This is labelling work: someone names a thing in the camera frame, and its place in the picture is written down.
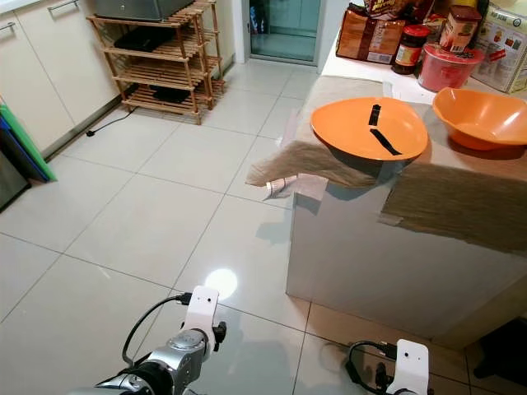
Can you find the glass sliding door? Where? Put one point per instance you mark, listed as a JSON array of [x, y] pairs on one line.
[[284, 29]]

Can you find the red-lidded sauce jar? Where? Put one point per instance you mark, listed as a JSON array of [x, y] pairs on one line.
[[412, 51]]

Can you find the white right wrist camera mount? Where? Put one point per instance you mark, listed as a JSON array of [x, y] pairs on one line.
[[410, 366]]

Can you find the large pale labelled container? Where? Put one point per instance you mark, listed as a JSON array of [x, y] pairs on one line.
[[502, 49]]

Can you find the white floor cabinet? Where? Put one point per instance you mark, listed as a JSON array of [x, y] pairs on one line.
[[66, 66]]

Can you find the dark grey appliance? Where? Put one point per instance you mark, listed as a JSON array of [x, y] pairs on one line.
[[10, 177]]

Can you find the green board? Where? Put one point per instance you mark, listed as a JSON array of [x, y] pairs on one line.
[[41, 158]]

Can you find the wooden slatted rack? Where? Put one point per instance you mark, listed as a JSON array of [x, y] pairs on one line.
[[148, 58]]

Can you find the small black item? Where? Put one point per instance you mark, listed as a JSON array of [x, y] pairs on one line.
[[171, 95]]

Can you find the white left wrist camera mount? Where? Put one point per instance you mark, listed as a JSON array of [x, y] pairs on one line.
[[202, 309]]

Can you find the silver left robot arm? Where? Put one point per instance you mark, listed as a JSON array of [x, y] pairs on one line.
[[185, 350]]

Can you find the blue board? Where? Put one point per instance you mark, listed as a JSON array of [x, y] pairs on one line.
[[20, 146]]

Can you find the grey appliance on rack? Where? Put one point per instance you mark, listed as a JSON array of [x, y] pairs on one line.
[[140, 8]]

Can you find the brown snack bag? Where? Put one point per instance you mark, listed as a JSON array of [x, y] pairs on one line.
[[387, 41], [352, 33]]

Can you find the orange plastic bowl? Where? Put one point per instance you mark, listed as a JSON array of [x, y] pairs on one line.
[[482, 119]]

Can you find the brown canister with red lid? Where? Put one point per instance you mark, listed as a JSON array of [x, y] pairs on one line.
[[459, 31]]

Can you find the orange plastic plate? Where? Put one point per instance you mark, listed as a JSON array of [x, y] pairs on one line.
[[338, 127]]

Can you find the short black tape strip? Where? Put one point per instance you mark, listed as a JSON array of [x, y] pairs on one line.
[[375, 114]]

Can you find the long black tape strip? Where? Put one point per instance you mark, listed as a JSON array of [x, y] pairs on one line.
[[385, 141]]

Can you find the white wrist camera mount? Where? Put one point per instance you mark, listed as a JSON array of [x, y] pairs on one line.
[[202, 309], [410, 366]]

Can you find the red plastic container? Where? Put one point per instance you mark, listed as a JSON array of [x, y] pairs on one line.
[[449, 70]]

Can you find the black tray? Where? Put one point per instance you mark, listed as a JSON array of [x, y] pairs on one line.
[[144, 39]]

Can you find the brown table cloth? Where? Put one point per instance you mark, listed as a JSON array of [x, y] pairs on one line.
[[445, 202]]

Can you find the red snack packet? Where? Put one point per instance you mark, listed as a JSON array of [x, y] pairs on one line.
[[387, 6]]

